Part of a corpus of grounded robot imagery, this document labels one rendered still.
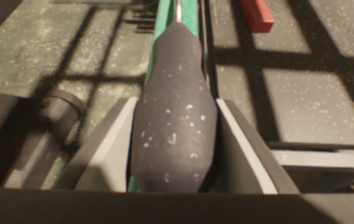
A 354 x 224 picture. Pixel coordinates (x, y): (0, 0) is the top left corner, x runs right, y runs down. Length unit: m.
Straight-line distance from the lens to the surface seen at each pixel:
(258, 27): 0.69
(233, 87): 0.51
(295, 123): 0.50
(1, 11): 0.31
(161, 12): 0.18
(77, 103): 1.11
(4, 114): 1.23
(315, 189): 0.79
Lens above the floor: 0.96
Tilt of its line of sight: 56 degrees down
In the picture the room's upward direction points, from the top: 2 degrees clockwise
